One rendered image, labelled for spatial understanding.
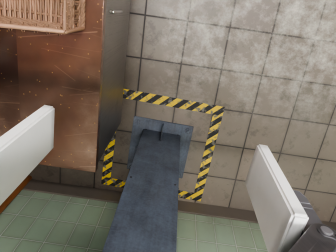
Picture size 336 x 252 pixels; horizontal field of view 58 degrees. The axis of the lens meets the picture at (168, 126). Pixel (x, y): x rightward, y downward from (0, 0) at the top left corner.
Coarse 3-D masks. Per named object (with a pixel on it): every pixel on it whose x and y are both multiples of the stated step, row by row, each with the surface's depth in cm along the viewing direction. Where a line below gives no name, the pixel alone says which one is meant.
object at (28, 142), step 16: (48, 112) 18; (16, 128) 15; (32, 128) 16; (48, 128) 18; (0, 144) 14; (16, 144) 15; (32, 144) 17; (48, 144) 19; (0, 160) 14; (16, 160) 15; (32, 160) 17; (0, 176) 14; (16, 176) 15; (0, 192) 14
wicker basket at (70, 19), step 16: (0, 0) 87; (16, 0) 86; (32, 0) 86; (48, 0) 86; (64, 0) 72; (80, 0) 82; (0, 16) 85; (16, 16) 88; (32, 16) 88; (48, 16) 88; (64, 16) 73; (80, 16) 84; (64, 32) 75
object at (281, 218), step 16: (256, 160) 19; (272, 160) 17; (256, 176) 18; (272, 176) 16; (256, 192) 18; (272, 192) 15; (288, 192) 14; (256, 208) 17; (272, 208) 15; (288, 208) 13; (272, 224) 15; (288, 224) 13; (304, 224) 13; (272, 240) 14; (288, 240) 13
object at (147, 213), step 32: (128, 96) 156; (160, 96) 156; (160, 128) 161; (192, 128) 160; (128, 160) 169; (160, 160) 132; (128, 192) 107; (160, 192) 110; (192, 192) 176; (128, 224) 92; (160, 224) 94
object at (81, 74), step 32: (96, 0) 86; (128, 0) 126; (0, 32) 91; (32, 32) 90; (96, 32) 89; (0, 64) 94; (32, 64) 94; (64, 64) 93; (96, 64) 93; (0, 96) 98; (32, 96) 98; (64, 96) 97; (96, 96) 96; (0, 128) 102; (64, 128) 101; (96, 128) 101; (64, 160) 106; (96, 160) 106
